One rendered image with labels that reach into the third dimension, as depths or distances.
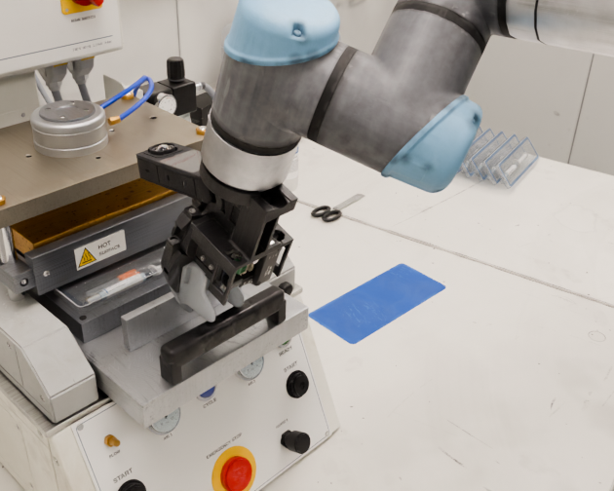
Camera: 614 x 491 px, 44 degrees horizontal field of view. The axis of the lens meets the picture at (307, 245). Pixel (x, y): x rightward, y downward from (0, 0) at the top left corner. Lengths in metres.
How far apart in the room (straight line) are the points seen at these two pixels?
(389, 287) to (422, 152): 0.74
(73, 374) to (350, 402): 0.42
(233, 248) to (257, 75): 0.17
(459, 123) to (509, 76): 2.71
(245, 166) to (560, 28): 0.25
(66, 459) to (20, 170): 0.29
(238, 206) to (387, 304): 0.61
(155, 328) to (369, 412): 0.36
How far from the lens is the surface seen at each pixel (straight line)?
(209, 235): 0.66
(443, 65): 0.55
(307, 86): 0.54
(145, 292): 0.81
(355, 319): 1.18
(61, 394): 0.76
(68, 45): 1.00
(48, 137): 0.85
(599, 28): 0.55
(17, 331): 0.78
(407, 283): 1.27
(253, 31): 0.53
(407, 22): 0.56
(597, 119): 3.20
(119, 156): 0.84
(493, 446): 1.01
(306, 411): 0.95
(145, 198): 0.86
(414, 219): 1.46
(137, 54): 1.76
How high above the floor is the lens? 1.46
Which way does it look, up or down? 32 degrees down
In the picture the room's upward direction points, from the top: 2 degrees clockwise
